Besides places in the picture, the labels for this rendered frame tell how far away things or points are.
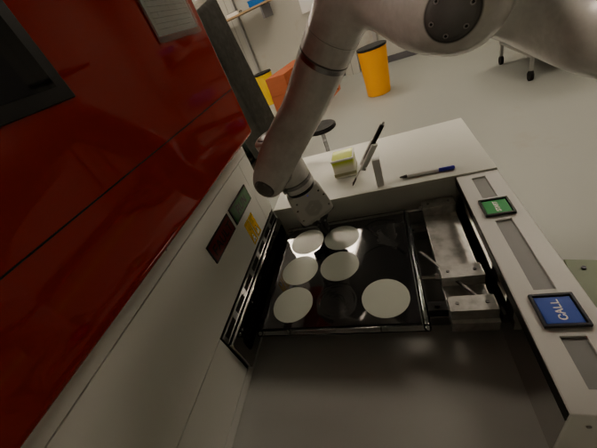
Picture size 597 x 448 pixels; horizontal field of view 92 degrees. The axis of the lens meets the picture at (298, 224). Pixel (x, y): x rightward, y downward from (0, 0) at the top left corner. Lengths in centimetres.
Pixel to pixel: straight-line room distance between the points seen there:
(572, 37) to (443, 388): 54
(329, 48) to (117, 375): 56
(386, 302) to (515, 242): 27
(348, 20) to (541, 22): 23
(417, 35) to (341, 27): 14
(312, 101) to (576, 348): 54
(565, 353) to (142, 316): 60
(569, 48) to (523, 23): 7
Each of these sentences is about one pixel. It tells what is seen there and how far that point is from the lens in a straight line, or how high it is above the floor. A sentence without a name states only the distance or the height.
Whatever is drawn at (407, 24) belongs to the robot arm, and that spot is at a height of 138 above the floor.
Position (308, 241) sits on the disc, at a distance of 86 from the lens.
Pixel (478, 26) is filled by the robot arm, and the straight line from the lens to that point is 39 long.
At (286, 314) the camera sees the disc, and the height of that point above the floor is 90.
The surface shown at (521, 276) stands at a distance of 62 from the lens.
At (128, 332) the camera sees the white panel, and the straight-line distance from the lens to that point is 50.
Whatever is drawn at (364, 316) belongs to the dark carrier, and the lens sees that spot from 65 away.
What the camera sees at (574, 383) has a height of 96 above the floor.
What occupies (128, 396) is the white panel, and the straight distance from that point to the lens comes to 51.
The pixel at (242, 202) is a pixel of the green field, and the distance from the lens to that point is 77.
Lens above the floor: 143
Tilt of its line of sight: 34 degrees down
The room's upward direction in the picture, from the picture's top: 24 degrees counter-clockwise
